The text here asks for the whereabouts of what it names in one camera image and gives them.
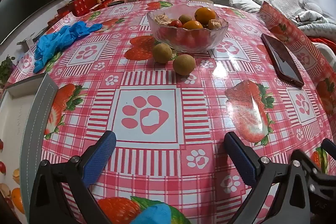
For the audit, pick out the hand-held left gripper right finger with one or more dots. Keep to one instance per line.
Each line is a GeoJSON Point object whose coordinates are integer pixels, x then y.
{"type": "Point", "coordinates": [240, 161]}

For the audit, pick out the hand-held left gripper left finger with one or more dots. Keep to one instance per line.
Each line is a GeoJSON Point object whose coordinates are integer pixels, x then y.
{"type": "Point", "coordinates": [101, 155]}

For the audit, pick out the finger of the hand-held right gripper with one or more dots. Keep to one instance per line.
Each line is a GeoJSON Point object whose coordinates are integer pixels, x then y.
{"type": "Point", "coordinates": [317, 174]}
{"type": "Point", "coordinates": [328, 145]}

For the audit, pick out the white tray with grey rim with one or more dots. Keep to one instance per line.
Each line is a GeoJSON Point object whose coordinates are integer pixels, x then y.
{"type": "Point", "coordinates": [15, 113]}

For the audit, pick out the orange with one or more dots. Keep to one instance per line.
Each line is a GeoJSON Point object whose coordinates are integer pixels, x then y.
{"type": "Point", "coordinates": [204, 15]}
{"type": "Point", "coordinates": [17, 200]}
{"type": "Point", "coordinates": [193, 25]}

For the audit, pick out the red checked strawberry tablecloth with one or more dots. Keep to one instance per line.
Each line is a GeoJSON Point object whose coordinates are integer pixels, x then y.
{"type": "Point", "coordinates": [157, 77]}

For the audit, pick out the black smartphone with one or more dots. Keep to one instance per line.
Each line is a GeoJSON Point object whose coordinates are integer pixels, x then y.
{"type": "Point", "coordinates": [282, 58]}

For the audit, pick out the kiwi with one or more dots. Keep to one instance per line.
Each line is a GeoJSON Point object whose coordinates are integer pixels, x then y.
{"type": "Point", "coordinates": [185, 18]}
{"type": "Point", "coordinates": [162, 53]}
{"type": "Point", "coordinates": [184, 64]}

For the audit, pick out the blue nitrile gloves pile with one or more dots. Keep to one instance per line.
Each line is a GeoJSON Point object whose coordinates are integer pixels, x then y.
{"type": "Point", "coordinates": [56, 41]}

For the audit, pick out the white padded jacket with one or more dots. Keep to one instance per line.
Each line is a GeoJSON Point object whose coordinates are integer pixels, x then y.
{"type": "Point", "coordinates": [315, 22]}

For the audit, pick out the green leafy plant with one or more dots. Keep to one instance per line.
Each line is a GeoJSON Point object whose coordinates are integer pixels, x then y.
{"type": "Point", "coordinates": [6, 69]}

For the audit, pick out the clear glass bowl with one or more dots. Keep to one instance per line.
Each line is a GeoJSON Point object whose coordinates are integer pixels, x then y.
{"type": "Point", "coordinates": [183, 40]}

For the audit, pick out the stack of red gift boxes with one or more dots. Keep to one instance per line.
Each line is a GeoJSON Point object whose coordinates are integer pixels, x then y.
{"type": "Point", "coordinates": [84, 1]}

